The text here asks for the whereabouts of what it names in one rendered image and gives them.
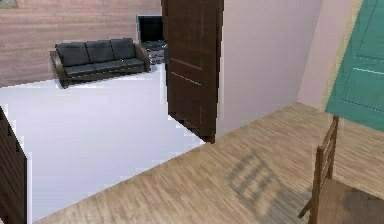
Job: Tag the framed wall picture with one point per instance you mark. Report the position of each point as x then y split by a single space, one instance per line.
8 3

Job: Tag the teal panelled room door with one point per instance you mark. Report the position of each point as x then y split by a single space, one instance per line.
361 66

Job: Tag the dark grey three-seat sofa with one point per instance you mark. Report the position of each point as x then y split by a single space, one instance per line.
100 60

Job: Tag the grey television stand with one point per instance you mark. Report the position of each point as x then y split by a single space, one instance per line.
156 51

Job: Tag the black television set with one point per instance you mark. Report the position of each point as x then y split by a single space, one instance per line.
151 29

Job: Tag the brown wooden chair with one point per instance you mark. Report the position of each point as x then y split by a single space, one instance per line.
336 196

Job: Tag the dark brown wooden cupboard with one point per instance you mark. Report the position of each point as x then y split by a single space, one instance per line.
11 180

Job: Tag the dark brown room door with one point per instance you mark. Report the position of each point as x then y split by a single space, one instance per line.
191 66

